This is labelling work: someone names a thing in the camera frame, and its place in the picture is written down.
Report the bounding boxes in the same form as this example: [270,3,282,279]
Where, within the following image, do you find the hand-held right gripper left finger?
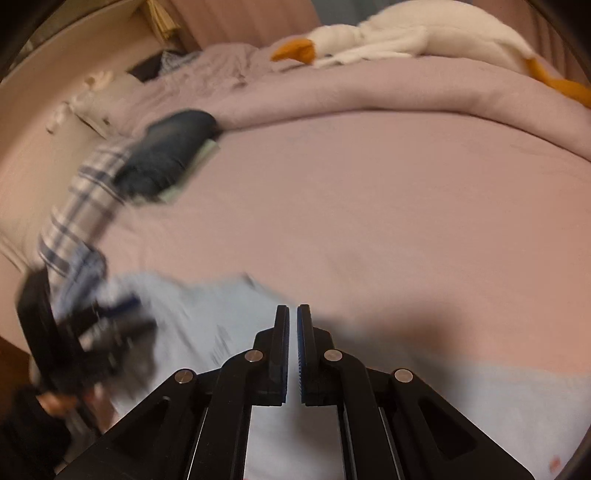
[55,305,290,480]

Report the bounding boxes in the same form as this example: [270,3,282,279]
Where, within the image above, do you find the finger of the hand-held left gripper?
[90,319,158,365]
[99,294,143,321]

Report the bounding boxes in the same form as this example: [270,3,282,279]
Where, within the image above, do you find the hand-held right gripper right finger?
[296,304,536,480]

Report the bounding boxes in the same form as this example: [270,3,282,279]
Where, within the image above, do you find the light blue denim pants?
[99,272,589,480]

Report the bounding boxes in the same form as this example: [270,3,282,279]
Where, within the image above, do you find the person's left forearm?
[0,385,75,480]

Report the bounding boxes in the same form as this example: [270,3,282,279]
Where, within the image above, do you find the dark blue folded pants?
[113,109,218,200]

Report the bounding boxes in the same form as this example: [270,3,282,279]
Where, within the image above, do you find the person's left hand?
[39,385,118,432]

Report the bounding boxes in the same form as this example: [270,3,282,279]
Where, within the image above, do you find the plaid cloth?
[37,137,139,280]

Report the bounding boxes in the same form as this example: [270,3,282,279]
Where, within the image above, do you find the bed with pink sheet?
[0,69,591,480]

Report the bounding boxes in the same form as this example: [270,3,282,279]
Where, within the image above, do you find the light green folded cloth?
[156,137,221,205]

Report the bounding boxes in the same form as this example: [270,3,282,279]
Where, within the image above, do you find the small white plush toy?
[45,102,71,136]
[83,71,114,91]

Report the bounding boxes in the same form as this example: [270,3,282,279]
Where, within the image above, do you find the beige pillow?
[69,71,145,139]

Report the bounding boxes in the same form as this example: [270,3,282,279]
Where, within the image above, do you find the dark cloth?
[126,48,172,85]

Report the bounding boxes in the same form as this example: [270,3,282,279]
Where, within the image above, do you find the blue checked shirt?
[159,49,202,75]

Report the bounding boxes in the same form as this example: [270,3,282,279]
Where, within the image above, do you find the white shelf cabinet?
[0,0,155,84]

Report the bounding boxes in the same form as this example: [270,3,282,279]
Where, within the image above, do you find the pink quilt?
[111,44,591,163]

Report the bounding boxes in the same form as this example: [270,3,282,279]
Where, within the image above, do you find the pink curtain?
[170,0,320,52]

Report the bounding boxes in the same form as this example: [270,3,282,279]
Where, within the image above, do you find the white goose plush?
[270,0,591,110]

